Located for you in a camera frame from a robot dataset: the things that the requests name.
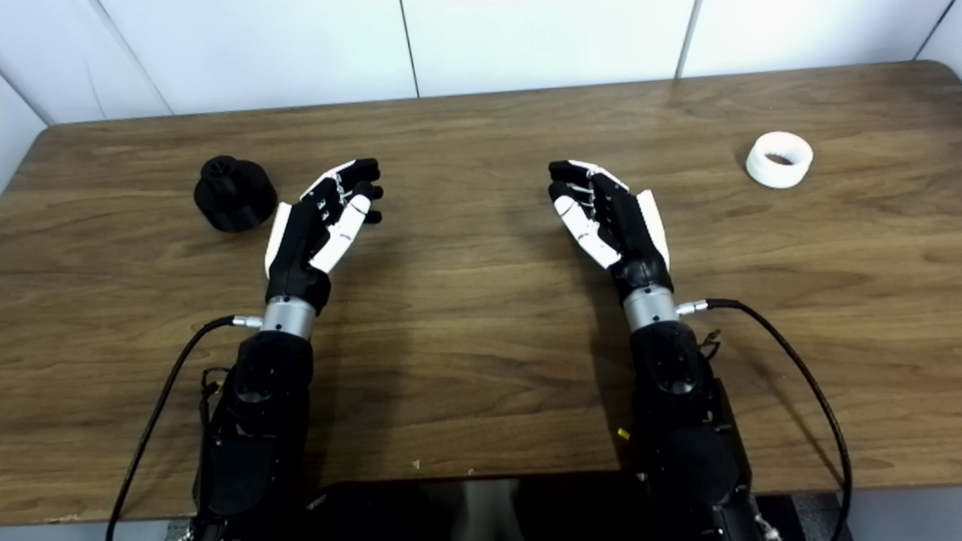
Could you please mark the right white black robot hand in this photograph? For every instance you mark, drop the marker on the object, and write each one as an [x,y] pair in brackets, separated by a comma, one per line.
[631,233]

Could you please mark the black glossy robot torso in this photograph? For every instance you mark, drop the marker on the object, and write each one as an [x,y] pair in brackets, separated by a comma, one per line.
[376,511]

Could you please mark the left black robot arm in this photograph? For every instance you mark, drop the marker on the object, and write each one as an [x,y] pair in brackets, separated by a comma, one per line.
[255,421]

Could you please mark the round black part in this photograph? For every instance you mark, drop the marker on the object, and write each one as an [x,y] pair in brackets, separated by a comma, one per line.
[237,199]

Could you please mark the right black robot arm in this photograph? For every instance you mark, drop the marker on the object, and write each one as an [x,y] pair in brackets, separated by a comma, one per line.
[684,428]

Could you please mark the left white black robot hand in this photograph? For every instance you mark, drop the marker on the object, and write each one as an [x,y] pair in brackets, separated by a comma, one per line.
[301,248]

